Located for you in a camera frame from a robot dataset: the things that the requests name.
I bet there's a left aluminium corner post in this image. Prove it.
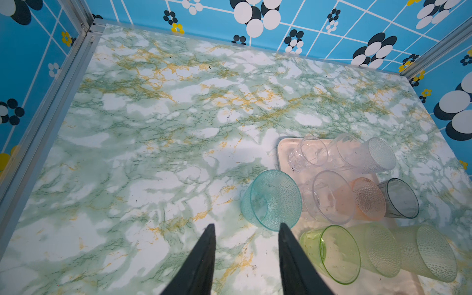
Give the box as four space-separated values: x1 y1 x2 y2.
1 1 97 251

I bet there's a right aluminium corner post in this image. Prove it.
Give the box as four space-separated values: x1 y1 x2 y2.
400 17 472 79

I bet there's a pale pink plastic tray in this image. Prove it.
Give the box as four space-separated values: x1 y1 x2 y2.
277 138 424 295

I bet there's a dark grey plastic cup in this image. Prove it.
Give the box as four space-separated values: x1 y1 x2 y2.
377 178 420 219

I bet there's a bright green plastic cup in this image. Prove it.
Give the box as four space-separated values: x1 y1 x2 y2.
299 225 361 285

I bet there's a small clear faceted glass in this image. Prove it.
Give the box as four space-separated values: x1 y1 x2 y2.
326 133 363 171

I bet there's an aluminium corner post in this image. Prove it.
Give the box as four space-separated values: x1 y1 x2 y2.
1 1 97 251
400 17 472 79

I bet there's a light green textured cup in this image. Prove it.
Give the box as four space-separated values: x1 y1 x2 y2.
390 224 458 283

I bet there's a pale green plastic cup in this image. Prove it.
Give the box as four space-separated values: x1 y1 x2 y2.
347 222 401 278

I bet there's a pink textured plastic cup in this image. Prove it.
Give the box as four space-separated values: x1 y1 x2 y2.
332 178 386 224

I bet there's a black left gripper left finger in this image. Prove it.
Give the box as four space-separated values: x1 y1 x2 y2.
161 224 216 295

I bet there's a large clear plastic cup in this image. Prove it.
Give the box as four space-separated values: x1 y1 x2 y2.
301 170 356 225

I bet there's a teal textured cup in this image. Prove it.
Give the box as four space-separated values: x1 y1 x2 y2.
240 170 302 232

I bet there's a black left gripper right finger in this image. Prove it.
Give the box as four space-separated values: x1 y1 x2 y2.
279 223 334 295

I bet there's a clear textured plastic cup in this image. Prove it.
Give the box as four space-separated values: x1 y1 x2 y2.
345 137 397 174

